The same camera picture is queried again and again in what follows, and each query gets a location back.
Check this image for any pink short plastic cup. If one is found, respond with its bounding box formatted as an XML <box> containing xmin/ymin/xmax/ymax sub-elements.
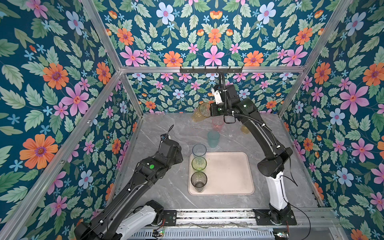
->
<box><xmin>212</xmin><ymin>117</ymin><xmax>224</xmax><ymax>132</ymax></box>

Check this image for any yellow tall plastic tumbler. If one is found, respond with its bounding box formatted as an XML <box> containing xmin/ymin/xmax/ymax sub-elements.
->
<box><xmin>192</xmin><ymin>103</ymin><xmax>211</xmax><ymax>122</ymax></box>

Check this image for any blue tall plastic tumbler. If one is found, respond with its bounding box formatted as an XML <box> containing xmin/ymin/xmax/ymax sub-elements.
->
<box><xmin>192</xmin><ymin>144</ymin><xmax>207</xmax><ymax>158</ymax></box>

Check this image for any green tall plastic tumbler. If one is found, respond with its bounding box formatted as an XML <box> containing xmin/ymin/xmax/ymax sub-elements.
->
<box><xmin>191</xmin><ymin>157</ymin><xmax>207</xmax><ymax>172</ymax></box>

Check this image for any teal textured plastic cup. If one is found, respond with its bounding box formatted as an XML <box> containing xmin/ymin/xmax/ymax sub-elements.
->
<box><xmin>207</xmin><ymin>131</ymin><xmax>220</xmax><ymax>148</ymax></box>

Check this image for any grey smoked plastic tumbler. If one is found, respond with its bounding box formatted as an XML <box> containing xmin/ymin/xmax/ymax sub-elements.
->
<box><xmin>191</xmin><ymin>172</ymin><xmax>208</xmax><ymax>192</ymax></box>

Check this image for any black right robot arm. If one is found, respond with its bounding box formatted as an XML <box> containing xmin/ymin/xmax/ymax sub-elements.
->
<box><xmin>210</xmin><ymin>85</ymin><xmax>293</xmax><ymax>225</ymax></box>

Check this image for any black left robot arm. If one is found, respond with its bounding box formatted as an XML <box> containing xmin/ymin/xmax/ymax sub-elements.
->
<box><xmin>74</xmin><ymin>134</ymin><xmax>184</xmax><ymax>240</ymax></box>

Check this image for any beige plastic tray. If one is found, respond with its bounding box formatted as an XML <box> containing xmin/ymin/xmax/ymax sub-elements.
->
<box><xmin>188</xmin><ymin>152</ymin><xmax>255</xmax><ymax>196</ymax></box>

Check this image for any amber short plastic cup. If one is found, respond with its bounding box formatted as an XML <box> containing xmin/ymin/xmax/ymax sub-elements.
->
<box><xmin>241</xmin><ymin>125</ymin><xmax>250</xmax><ymax>134</ymax></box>

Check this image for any black hook rail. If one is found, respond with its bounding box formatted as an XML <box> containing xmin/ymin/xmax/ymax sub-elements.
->
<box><xmin>179</xmin><ymin>66</ymin><xmax>243</xmax><ymax>74</ymax></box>

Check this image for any aluminium top frame bar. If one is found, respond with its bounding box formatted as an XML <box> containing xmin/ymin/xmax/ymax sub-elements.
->
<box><xmin>120</xmin><ymin>66</ymin><xmax>305</xmax><ymax>74</ymax></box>

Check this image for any aluminium frame bar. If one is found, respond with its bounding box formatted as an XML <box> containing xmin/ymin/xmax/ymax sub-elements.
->
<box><xmin>120</xmin><ymin>66</ymin><xmax>305</xmax><ymax>74</ymax></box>
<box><xmin>1</xmin><ymin>70</ymin><xmax>123</xmax><ymax>240</ymax></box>

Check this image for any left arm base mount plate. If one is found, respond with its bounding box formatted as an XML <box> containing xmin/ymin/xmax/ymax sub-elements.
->
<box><xmin>151</xmin><ymin>210</ymin><xmax>178</xmax><ymax>228</ymax></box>

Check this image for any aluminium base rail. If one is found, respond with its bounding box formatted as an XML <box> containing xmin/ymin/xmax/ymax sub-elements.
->
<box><xmin>119</xmin><ymin>208</ymin><xmax>349</xmax><ymax>240</ymax></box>

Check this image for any aluminium frame corner post right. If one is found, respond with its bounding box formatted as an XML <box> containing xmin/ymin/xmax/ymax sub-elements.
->
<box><xmin>278</xmin><ymin>0</ymin><xmax>353</xmax><ymax>119</ymax></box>

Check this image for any aluminium frame corner post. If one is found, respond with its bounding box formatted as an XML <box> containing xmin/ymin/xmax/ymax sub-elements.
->
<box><xmin>82</xmin><ymin>0</ymin><xmax>143</xmax><ymax>119</ymax></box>
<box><xmin>278</xmin><ymin>0</ymin><xmax>353</xmax><ymax>119</ymax></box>

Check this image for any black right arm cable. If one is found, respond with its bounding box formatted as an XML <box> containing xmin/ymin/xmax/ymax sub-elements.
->
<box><xmin>281</xmin><ymin>173</ymin><xmax>312</xmax><ymax>240</ymax></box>

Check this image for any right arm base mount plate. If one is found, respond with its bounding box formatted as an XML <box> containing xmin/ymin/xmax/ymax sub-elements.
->
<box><xmin>252</xmin><ymin>209</ymin><xmax>298</xmax><ymax>226</ymax></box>

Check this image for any aluminium frame corner post left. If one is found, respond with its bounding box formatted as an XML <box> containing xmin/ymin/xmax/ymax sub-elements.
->
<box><xmin>82</xmin><ymin>0</ymin><xmax>143</xmax><ymax>119</ymax></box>

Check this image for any aluminium left frame bar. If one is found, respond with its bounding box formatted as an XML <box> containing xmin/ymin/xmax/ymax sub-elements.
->
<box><xmin>1</xmin><ymin>70</ymin><xmax>123</xmax><ymax>240</ymax></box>

